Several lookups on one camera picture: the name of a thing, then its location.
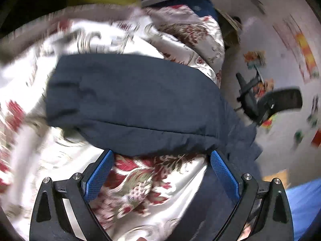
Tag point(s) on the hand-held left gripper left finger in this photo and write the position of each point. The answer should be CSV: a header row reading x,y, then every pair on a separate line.
x,y
99,175

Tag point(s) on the black office chair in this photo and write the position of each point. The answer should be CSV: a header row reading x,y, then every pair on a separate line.
x,y
283,99

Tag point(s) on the red paper wall sticker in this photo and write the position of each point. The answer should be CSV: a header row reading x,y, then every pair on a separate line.
x,y
317,138

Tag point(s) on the flower wall sticker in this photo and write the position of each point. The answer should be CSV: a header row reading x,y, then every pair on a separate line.
x,y
254,57

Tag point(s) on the cartoon bear wall sticker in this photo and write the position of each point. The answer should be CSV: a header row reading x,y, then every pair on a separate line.
x,y
268,123

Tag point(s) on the navy blue jacket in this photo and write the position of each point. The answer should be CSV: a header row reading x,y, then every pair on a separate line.
x,y
138,100

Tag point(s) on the blue curtain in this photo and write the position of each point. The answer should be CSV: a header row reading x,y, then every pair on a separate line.
x,y
306,210

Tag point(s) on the small green wall sticker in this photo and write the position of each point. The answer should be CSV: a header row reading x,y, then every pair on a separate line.
x,y
299,135

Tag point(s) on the navy blue pillow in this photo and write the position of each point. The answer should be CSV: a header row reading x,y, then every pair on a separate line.
x,y
200,5

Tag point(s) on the floral bedspread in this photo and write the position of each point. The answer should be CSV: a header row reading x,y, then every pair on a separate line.
x,y
140,180

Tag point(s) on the wooden cabinet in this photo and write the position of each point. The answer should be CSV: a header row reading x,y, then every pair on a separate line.
x,y
275,176

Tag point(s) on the white and dark wall sticker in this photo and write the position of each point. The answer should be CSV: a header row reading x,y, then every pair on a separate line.
x,y
314,104

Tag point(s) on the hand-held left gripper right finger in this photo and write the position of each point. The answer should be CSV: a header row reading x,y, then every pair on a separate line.
x,y
224,175

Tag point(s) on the wooden desk shelf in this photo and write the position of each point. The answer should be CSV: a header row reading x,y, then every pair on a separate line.
x,y
232,34

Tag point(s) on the grey wall sticker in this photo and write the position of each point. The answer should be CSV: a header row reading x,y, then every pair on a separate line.
x,y
258,4

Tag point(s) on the pale pink wall certificate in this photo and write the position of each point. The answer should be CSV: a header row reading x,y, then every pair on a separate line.
x,y
286,37

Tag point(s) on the green leafy wall sticker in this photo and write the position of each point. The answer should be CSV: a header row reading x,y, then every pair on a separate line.
x,y
313,119

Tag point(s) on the red bordered wall certificate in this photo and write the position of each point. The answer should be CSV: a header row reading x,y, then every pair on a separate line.
x,y
307,55

